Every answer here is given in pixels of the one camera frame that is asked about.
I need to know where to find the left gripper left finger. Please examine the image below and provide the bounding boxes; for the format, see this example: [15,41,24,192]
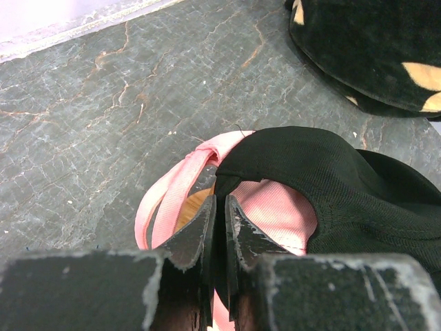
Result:
[1,196,216,330]

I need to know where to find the pink cap with R logo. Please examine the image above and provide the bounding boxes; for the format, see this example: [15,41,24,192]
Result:
[135,131,318,330]

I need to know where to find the black cap gold R logo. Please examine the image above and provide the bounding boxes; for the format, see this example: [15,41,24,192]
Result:
[215,126,440,281]

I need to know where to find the black floral blanket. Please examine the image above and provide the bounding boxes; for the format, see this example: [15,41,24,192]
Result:
[285,1,440,120]

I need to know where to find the wooden hat stand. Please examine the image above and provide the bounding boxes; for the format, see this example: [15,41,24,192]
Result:
[174,186,214,233]

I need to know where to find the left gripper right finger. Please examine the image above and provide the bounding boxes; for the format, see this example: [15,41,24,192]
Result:
[225,196,440,330]

